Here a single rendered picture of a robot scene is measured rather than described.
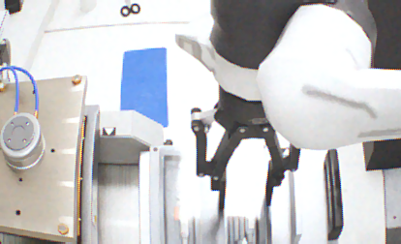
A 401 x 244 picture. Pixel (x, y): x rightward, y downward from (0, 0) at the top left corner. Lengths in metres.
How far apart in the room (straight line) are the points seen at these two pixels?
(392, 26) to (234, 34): 0.65
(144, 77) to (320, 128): 0.89
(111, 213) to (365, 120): 0.54
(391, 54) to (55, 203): 0.74
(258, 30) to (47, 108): 0.37
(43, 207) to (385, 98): 0.46
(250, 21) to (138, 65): 0.83
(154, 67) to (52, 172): 0.65
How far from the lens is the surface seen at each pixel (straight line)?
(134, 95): 1.29
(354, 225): 1.12
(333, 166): 0.86
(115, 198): 0.92
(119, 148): 0.92
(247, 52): 0.56
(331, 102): 0.45
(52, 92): 0.83
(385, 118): 0.45
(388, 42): 1.14
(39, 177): 0.74
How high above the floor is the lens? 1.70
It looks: 50 degrees down
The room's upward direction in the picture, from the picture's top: straight up
